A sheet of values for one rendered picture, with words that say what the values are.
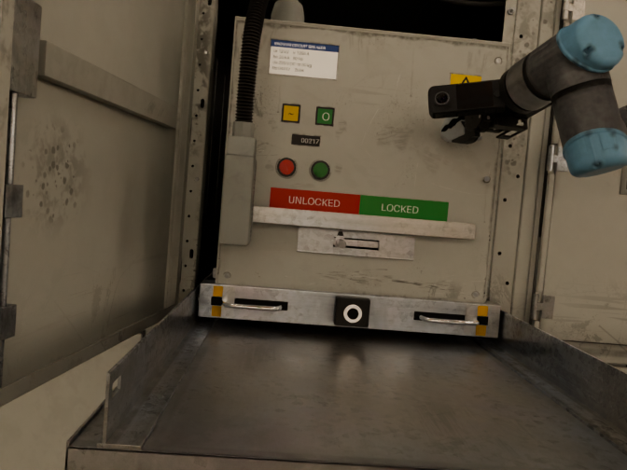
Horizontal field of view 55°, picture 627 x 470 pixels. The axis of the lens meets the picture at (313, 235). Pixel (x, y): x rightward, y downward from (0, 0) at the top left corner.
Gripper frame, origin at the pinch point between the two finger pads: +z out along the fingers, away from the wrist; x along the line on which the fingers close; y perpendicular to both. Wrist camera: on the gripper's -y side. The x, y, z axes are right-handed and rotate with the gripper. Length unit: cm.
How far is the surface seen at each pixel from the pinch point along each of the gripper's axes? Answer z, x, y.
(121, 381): -26, -41, -52
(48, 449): 48, -57, -63
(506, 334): 3.0, -34.9, 13.0
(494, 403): -20.5, -44.5, -6.2
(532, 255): 13.8, -18.4, 28.2
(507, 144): 9.9, 3.6, 20.9
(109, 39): -3, 6, -56
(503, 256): 15.4, -18.7, 22.4
